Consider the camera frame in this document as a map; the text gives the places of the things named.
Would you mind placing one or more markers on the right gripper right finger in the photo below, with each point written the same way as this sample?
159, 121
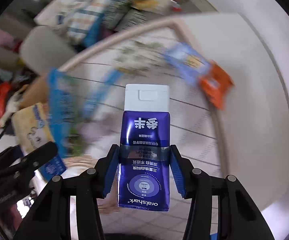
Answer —
238, 215

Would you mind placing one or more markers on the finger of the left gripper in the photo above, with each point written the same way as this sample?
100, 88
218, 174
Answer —
12, 159

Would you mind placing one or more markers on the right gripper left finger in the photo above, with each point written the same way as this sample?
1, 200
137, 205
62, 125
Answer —
49, 217

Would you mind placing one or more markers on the long blue snack packet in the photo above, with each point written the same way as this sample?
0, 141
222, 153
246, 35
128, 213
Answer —
67, 115

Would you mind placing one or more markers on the purple toothpaste tube white cap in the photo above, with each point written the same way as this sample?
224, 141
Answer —
144, 152

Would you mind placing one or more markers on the orange snack packet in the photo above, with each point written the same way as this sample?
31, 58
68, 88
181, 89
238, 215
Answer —
215, 85

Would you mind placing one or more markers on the blue cartoon tissue pack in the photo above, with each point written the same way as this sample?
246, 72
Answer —
190, 64

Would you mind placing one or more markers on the yellow tissue pack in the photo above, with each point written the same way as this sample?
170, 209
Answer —
32, 131

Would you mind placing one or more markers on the grey chair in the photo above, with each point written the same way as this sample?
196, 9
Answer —
43, 50

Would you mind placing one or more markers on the plaid blanket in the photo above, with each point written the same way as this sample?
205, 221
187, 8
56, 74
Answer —
79, 21

